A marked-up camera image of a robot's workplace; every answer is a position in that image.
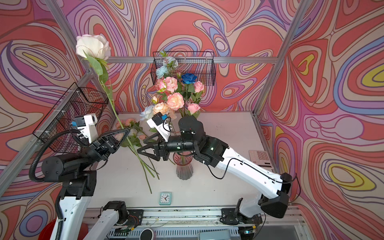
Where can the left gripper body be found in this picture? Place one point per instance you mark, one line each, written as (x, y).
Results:
(98, 151)

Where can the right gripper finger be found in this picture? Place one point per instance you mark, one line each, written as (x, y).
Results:
(157, 155)
(154, 139)

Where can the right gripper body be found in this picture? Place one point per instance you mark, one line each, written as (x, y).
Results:
(177, 143)

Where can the pink glass vase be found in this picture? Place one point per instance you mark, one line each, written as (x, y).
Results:
(183, 162)

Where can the cream peony flower stem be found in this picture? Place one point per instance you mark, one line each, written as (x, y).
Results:
(163, 108)

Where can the small pink rose stem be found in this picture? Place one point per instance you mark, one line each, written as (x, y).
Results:
(193, 110)

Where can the pink peony flower stem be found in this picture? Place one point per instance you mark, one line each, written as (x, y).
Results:
(175, 101)

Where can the large peach rose stem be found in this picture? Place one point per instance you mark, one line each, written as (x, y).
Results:
(171, 84)

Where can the red pink rose stem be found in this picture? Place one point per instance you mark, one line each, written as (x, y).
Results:
(160, 85)

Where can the blue rose stem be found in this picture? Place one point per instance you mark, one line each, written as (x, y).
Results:
(188, 81)

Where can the pale blue flower stem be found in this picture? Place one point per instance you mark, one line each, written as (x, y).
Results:
(165, 64)

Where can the cream white rose stem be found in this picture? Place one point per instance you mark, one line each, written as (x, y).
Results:
(96, 50)

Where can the white ribbed vase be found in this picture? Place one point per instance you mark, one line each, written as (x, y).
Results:
(183, 114)

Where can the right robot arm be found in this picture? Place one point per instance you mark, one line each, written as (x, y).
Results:
(273, 198)

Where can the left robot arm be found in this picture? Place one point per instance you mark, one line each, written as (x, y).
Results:
(78, 183)

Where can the pile of artificial flowers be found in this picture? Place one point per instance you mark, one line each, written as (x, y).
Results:
(133, 141)

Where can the small teal clock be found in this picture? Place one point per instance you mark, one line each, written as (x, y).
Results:
(165, 198)

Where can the black white round cup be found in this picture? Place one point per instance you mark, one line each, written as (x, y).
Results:
(147, 234)

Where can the pink calculator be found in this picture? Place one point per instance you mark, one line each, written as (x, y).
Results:
(260, 158)

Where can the red bucket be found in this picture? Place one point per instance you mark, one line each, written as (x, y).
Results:
(48, 229)

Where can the grey box at bottom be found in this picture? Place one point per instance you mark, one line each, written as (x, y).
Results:
(215, 235)

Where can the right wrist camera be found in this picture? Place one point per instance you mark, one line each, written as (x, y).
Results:
(160, 123)

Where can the black wire basket left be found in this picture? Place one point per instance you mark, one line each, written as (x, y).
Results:
(75, 102)

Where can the black wire basket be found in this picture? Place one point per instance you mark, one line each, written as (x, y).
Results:
(75, 102)
(199, 63)

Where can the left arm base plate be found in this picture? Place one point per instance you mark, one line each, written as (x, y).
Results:
(134, 218)

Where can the black wire basket back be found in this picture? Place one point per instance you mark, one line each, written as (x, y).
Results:
(199, 63)

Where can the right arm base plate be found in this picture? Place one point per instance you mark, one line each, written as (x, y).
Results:
(232, 217)

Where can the aluminium mounting rail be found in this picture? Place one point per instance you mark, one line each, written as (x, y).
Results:
(207, 216)

